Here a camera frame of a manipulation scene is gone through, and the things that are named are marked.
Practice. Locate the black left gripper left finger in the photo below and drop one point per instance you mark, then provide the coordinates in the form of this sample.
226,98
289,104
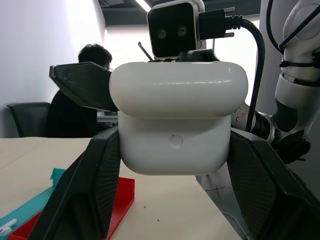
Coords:
82,190

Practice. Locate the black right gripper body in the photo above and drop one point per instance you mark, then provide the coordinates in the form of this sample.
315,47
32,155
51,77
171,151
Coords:
200,55

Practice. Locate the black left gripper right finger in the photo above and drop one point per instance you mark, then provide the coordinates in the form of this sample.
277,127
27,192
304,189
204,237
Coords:
265,190

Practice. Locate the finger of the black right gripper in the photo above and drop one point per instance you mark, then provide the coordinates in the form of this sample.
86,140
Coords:
82,83

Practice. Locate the white earbud charging case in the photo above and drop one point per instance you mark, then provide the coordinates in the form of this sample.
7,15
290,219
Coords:
175,100

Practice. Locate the person in black clothes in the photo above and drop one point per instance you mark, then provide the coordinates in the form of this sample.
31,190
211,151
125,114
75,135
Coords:
67,117

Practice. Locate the red plastic tray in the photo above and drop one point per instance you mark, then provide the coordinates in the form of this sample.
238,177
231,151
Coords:
122,197

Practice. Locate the teal plastic tray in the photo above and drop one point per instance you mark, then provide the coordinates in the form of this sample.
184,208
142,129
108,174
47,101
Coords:
30,202

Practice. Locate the thin black zip tie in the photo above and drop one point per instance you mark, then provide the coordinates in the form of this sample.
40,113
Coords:
145,52

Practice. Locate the black office chair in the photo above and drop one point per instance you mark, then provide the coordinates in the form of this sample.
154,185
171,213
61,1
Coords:
27,117

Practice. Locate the white earbud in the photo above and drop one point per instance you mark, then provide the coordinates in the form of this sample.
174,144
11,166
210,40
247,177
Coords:
7,226

